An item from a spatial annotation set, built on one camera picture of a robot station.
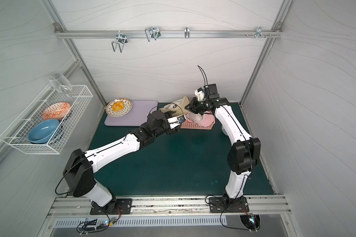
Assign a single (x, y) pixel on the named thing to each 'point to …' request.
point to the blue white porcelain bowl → (224, 130)
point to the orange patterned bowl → (57, 111)
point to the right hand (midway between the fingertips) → (184, 106)
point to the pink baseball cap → (207, 119)
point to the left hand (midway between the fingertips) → (176, 115)
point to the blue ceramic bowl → (41, 132)
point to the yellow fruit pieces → (117, 106)
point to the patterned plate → (128, 106)
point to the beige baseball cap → (180, 106)
